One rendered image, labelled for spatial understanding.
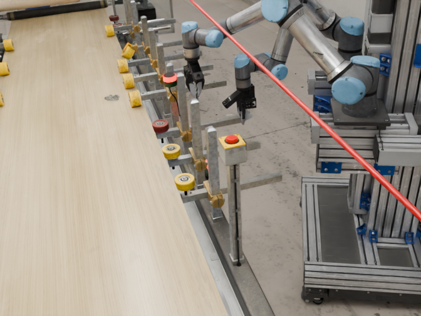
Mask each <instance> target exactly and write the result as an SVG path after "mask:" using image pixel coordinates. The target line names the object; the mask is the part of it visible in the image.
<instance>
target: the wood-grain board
mask: <svg viewBox="0 0 421 316"><path fill-rule="evenodd" d="M110 24H111V22H110V19H109V17H108V14H107V12H106V11H105V12H100V13H91V14H82V15H77V16H68V17H63V18H54V19H45V20H40V21H31V22H26V23H17V24H11V25H10V29H9V34H8V39H12V41H13V44H14V50H12V51H6V50H4V56H3V61H2V62H7V63H8V66H9V71H10V74H9V75H4V76H0V91H1V93H2V95H3V98H4V106H0V316H228V314H227V312H226V309H225V306H224V304H223V302H222V299H221V296H220V294H219V291H218V289H217V287H216V284H215V281H214V279H213V277H212V274H211V271H210V269H209V266H208V264H207V262H206V259H205V256H204V254H203V252H202V249H201V247H200V244H199V241H198V239H197V237H196V234H195V231H194V229H193V227H192V224H191V222H190V219H189V217H188V214H187V211H186V210H185V207H184V204H183V202H182V199H181V197H180V194H179V192H178V189H177V186H176V185H175V182H174V179H173V177H172V174H171V172H170V169H169V167H168V164H167V161H166V160H165V157H164V154H163V152H162V149H161V147H160V144H159V142H158V139H157V136H156V135H155V132H154V129H153V127H152V124H151V122H150V119H149V117H148V114H147V111H146V109H145V107H144V104H143V102H142V105H141V106H137V107H131V105H130V101H129V96H128V93H129V92H133V91H137V90H138V89H137V86H136V84H135V82H134V84H135V87H133V88H127V89H125V87H124V84H123V78H122V75H124V74H129V73H131V72H130V69H129V67H128V72H123V73H119V71H118V67H117V60H120V59H124V58H125V57H123V56H122V49H121V47H120V44H119V42H118V39H117V36H116V34H115V32H114V36H107V34H106V32H105V25H110ZM115 94H116V95H119V96H120V97H119V100H117V101H116V102H115V101H112V100H109V101H108V100H105V99H104V98H105V97H108V96H109V95H115Z"/></svg>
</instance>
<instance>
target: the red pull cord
mask: <svg viewBox="0 0 421 316"><path fill-rule="evenodd" d="M189 1H190V2H191V3H192V4H194V5H195V6H196V7H197V8H198V9H199V10H200V11H201V12H202V13H203V14H204V15H205V16H206V17H207V18H209V19H210V20H211V21H212V22H213V23H214V24H215V25H216V26H217V27H218V28H219V29H220V30H221V31H222V32H223V33H224V34H225V35H226V36H227V37H228V38H229V39H230V40H231V41H232V42H233V43H234V44H235V45H236V46H238V47H239V48H240V49H241V50H242V51H243V52H244V53H245V54H246V55H247V56H248V57H249V58H250V59H251V60H252V61H253V62H255V64H256V65H257V66H258V67H260V69H261V70H262V71H263V72H265V73H266V74H267V75H268V76H269V77H270V78H271V79H272V80H273V81H274V82H275V83H276V84H277V85H278V86H279V87H281V88H282V89H283V90H284V91H285V92H286V93H287V94H288V95H289V96H290V97H291V98H292V99H293V100H294V101H295V102H296V103H297V104H298V105H299V106H300V107H301V108H302V109H303V110H304V111H305V112H306V113H307V114H308V115H310V116H311V117H312V118H313V119H314V120H315V121H316V122H317V123H318V124H319V125H320V126H321V127H322V128H323V129H325V130H326V131H327V133H329V134H330V135H331V136H332V138H334V139H335V140H336V141H337V142H338V143H339V144H340V145H341V146H342V147H343V148H344V149H345V150H346V151H347V152H348V153H349V154H350V155H351V156H353V157H354V158H355V159H356V160H357V161H358V162H359V163H360V164H361V165H362V166H363V167H364V168H365V169H366V170H367V171H368V172H369V173H370V174H371V175H372V176H373V177H374V178H375V179H376V180H377V181H378V182H379V183H380V184H382V185H383V186H384V187H385V188H386V189H387V190H388V191H389V192H390V193H391V194H392V195H393V196H394V197H395V198H397V199H398V200H399V201H400V202H401V203H402V204H403V205H404V206H405V207H406V208H407V209H408V210H409V211H410V212H411V213H412V214H413V215H414V216H415V217H416V218H417V219H418V220H419V221H420V222H421V212H420V211H419V210H418V209H417V208H416V207H415V206H414V205H413V204H412V203H411V202H410V201H409V200H408V199H407V198H405V197H404V196H403V195H402V194H401V193H400V192H399V191H398V190H397V189H395V188H394V187H393V186H392V185H391V184H390V183H389V182H388V181H387V180H386V179H385V178H384V177H383V176H382V175H381V174H380V173H379V172H377V171H376V170H375V169H374V168H373V167H372V166H371V165H370V164H369V163H368V162H367V161H366V160H365V159H364V158H363V157H362V156H360V155H359V154H358V153H357V152H356V151H355V150H354V149H353V148H352V147H350V146H349V145H348V144H347V143H346V142H345V141H344V140H343V139H342V138H341V137H340V136H339V135H338V134H337V133H336V132H335V131H333V130H332V129H331V128H330V127H329V126H328V125H327V124H326V123H324V122H323V121H322V120H321V119H320V118H319V117H318V116H317V115H316V114H315V113H314V112H313V111H312V110H311V109H310V108H309V107H308V106H306V105H305V104H304V103H303V102H302V101H301V100H300V99H299V98H298V97H297V96H296V95H295V94H294V93H293V92H292V91H291V90H289V89H288V88H287V87H286V86H285V85H284V84H283V83H282V82H281V81H279V80H278V79H277V78H276V77H275V76H274V75H273V74H272V73H271V72H270V71H269V70H268V69H267V68H266V67H265V66H264V65H262V64H261V63H260V62H259V61H258V60H257V59H256V58H255V57H254V56H252V54H250V52H248V50H247V49H245V48H244V47H243V46H242V45H241V44H240V43H239V42H238V41H237V40H236V39H234V38H233V37H232V36H231V35H230V34H229V33H228V32H227V31H226V30H225V29H224V28H223V27H222V26H221V25H220V24H219V23H217V22H216V21H215V20H214V19H213V18H212V17H211V16H210V15H209V14H207V13H206V12H205V11H204V10H203V9H202V8H201V7H200V6H199V5H198V4H197V3H196V2H195V1H194V0H189Z"/></svg>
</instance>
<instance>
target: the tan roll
mask: <svg viewBox="0 0 421 316"><path fill-rule="evenodd" d="M75 2H80V0H0V12H3V11H12V10H17V9H27V8H36V7H41V6H50V5H56V4H66V3H75Z"/></svg>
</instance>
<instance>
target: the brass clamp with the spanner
mask: <svg viewBox="0 0 421 316"><path fill-rule="evenodd" d="M176 124H177V127H178V128H179V133H180V138H181V139H182V141H184V142H190V141H191V140H192V131H191V129H190V128H189V130H186V131H182V129H181V126H180V122H176Z"/></svg>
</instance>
